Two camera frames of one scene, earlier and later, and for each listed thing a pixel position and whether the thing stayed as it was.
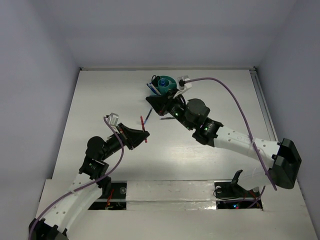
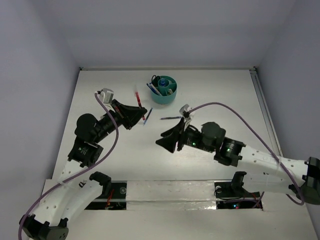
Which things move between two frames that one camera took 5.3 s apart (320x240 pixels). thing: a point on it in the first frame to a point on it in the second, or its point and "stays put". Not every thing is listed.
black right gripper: (162, 103) to (171, 136)
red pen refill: (143, 127) to (140, 103)
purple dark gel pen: (168, 118) stays put
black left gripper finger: (128, 131) to (130, 112)
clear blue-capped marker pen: (162, 82) stays put
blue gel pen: (148, 115) stays put
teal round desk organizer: (166, 83) stays put
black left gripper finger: (134, 137) to (132, 114)
